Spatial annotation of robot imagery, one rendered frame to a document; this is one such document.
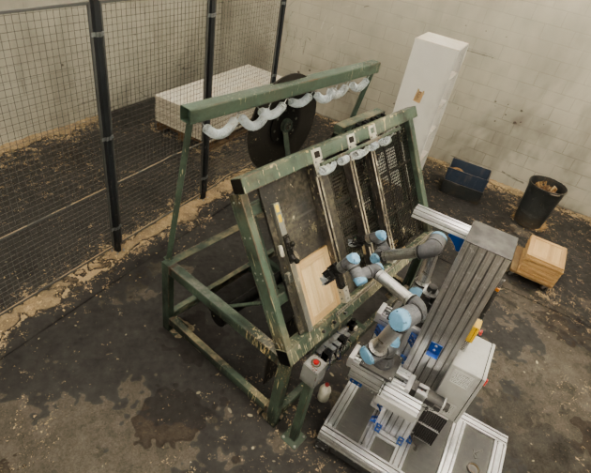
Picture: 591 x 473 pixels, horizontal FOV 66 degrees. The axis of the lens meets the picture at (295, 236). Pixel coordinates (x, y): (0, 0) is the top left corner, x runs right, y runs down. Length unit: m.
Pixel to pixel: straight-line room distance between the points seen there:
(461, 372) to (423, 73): 4.48
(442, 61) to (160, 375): 4.97
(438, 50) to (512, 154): 2.44
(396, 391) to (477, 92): 5.76
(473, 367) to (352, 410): 1.16
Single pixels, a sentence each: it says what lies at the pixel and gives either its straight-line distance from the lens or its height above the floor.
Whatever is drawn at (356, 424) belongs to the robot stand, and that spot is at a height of 0.21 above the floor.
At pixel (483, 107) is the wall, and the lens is 8.02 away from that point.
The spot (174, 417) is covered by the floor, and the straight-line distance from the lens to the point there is 3.89.
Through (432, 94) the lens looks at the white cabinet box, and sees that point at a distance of 6.65.
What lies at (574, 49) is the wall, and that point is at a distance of 7.76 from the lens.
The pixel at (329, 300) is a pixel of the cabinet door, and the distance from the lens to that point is 3.46.
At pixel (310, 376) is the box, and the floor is 0.86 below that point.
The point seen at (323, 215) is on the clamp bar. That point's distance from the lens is 3.29.
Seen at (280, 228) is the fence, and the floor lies 1.57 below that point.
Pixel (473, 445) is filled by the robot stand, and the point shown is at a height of 0.21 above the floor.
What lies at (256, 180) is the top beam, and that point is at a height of 1.92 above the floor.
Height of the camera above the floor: 3.35
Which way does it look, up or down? 37 degrees down
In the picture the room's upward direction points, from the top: 12 degrees clockwise
